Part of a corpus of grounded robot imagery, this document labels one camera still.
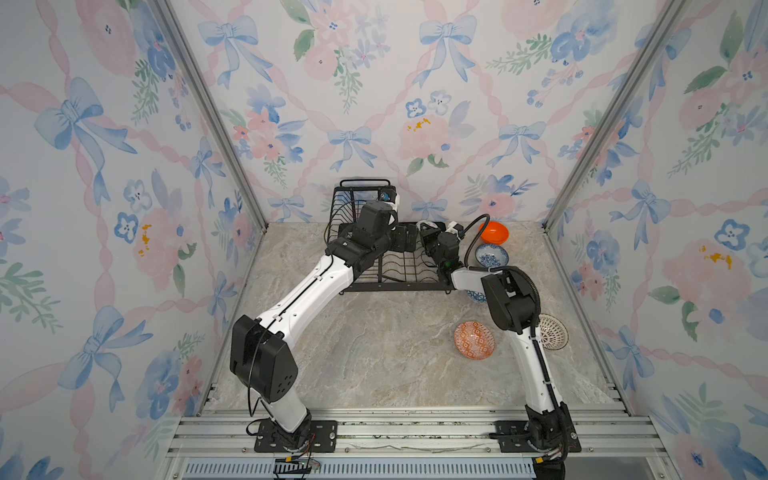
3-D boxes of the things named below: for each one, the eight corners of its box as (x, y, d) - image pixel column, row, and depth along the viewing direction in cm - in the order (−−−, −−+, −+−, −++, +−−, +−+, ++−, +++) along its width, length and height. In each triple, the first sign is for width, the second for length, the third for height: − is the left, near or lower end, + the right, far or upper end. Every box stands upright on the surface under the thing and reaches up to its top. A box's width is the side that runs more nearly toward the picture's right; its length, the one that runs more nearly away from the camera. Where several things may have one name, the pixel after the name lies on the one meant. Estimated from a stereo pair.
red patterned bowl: (456, 359, 89) (459, 353, 85) (452, 328, 95) (454, 321, 91) (492, 359, 89) (497, 354, 85) (486, 328, 95) (490, 321, 91)
